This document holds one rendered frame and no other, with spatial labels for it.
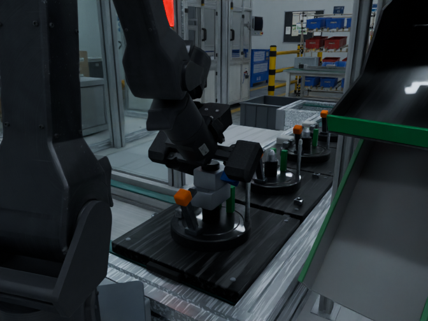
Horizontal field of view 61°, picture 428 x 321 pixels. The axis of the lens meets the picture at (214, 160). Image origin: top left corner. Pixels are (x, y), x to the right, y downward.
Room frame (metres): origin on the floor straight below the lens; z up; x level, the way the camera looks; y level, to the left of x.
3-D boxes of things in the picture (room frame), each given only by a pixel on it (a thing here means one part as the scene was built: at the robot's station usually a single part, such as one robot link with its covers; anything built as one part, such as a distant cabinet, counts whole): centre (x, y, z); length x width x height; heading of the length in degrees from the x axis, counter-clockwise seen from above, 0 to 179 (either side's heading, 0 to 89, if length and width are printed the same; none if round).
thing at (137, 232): (0.56, 0.01, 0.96); 0.24 x 0.24 x 0.02; 58
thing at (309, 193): (0.78, -0.13, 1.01); 0.24 x 0.24 x 0.13; 58
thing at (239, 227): (0.56, 0.01, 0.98); 0.14 x 0.14 x 0.02
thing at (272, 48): (8.89, -2.03, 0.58); 3.40 x 0.20 x 1.15; 148
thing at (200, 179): (0.57, 0.00, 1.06); 0.08 x 0.04 x 0.07; 148
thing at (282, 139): (0.98, -0.26, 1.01); 0.24 x 0.24 x 0.13; 58
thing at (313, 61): (6.12, -1.52, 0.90); 0.40 x 0.30 x 0.17; 150
